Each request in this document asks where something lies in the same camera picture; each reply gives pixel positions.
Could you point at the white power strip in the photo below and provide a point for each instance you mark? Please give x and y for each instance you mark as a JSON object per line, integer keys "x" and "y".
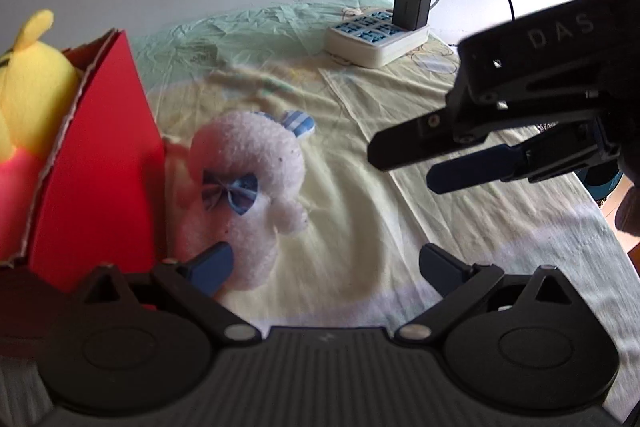
{"x": 375, "y": 42}

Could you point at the yellow plush toy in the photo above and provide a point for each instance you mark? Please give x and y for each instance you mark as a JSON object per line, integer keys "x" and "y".
{"x": 35, "y": 97}

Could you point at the white plush toy blue bow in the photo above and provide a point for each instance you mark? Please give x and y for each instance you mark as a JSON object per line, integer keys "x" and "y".
{"x": 250, "y": 157}

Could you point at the pale green printed sheet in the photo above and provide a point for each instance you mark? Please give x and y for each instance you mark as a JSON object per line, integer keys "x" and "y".
{"x": 375, "y": 217}

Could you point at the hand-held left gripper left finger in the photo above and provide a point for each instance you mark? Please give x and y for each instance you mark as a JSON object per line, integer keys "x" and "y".
{"x": 212, "y": 264}

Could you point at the black charger adapter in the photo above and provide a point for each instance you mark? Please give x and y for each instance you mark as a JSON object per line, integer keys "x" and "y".
{"x": 411, "y": 7}

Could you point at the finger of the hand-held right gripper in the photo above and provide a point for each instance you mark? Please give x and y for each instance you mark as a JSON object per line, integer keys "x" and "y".
{"x": 410, "y": 142}
{"x": 475, "y": 167}

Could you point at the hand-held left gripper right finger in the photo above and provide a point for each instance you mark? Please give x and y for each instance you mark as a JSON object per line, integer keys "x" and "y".
{"x": 440, "y": 264}

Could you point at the black and teal cloth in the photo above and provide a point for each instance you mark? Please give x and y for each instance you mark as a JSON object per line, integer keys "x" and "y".
{"x": 602, "y": 187}

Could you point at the red cardboard box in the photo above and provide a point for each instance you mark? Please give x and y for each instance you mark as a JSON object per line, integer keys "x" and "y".
{"x": 100, "y": 157}

